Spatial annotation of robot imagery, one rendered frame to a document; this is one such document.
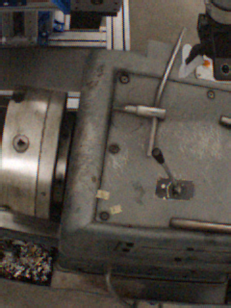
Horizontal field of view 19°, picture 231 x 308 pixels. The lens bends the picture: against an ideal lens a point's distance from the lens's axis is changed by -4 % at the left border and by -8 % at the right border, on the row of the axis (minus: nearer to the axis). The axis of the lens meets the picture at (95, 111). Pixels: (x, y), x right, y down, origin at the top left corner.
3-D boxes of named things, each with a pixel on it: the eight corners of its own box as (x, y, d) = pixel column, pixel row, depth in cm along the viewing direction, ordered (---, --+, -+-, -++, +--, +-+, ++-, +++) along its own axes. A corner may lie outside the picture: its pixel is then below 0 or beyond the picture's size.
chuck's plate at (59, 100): (68, 106, 190) (67, 78, 159) (51, 221, 184) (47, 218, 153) (55, 104, 190) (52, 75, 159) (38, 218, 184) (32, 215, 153)
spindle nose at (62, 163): (77, 124, 184) (77, 108, 163) (64, 204, 180) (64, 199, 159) (64, 122, 184) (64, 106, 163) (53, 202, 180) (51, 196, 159)
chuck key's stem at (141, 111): (111, 113, 158) (163, 121, 158) (112, 109, 156) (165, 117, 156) (113, 103, 159) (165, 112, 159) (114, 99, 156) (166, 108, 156)
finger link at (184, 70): (177, 59, 147) (204, 38, 141) (181, 82, 144) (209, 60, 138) (166, 54, 146) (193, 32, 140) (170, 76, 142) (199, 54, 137)
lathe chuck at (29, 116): (55, 104, 190) (52, 75, 159) (38, 219, 184) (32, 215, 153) (21, 99, 190) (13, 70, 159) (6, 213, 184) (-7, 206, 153)
